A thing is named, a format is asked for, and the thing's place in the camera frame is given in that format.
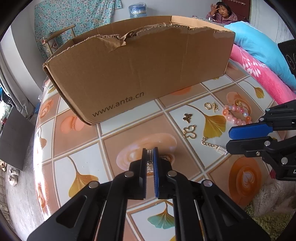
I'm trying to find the dark red door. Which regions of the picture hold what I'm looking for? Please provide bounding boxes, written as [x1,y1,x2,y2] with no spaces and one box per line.
[223,0,250,22]

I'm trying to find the gold butterfly outline pendant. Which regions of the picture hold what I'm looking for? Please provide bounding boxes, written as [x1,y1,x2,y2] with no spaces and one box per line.
[183,125,197,139]

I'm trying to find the green fluffy cloth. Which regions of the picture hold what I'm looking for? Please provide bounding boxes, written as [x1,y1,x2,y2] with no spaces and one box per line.
[244,202,293,240]

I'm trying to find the gold leaf charm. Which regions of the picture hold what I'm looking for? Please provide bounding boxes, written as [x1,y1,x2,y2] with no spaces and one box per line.
[212,102,219,113]

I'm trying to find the blue pillow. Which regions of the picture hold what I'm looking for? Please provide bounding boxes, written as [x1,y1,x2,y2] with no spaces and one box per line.
[224,21,295,92]

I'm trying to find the small gold butterfly charm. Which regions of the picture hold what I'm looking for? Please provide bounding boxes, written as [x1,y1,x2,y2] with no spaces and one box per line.
[183,113,193,123]

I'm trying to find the pink floral quilt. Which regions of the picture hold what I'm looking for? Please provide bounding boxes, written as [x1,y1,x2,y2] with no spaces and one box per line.
[230,44,295,104]

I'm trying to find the pink bead bracelet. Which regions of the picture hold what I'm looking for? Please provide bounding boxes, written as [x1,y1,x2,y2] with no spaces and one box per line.
[222,104,253,127]

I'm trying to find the floral blue wall cloth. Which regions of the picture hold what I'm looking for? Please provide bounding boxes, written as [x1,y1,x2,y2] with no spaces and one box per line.
[34,0,122,59]

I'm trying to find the dark grey cabinet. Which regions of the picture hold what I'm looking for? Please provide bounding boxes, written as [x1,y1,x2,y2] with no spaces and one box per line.
[0,107,35,171]

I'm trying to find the seated woman in purple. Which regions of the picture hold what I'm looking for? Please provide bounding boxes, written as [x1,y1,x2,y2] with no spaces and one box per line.
[206,1,238,25]

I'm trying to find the brown cardboard box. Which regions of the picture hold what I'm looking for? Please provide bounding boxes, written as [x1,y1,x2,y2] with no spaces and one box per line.
[43,16,235,125]

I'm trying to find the white shoes pair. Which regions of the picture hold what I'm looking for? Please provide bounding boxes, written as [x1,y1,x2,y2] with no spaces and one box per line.
[8,167,20,186]

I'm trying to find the wooden chair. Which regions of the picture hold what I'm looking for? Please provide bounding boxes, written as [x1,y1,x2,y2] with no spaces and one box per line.
[41,24,76,57]

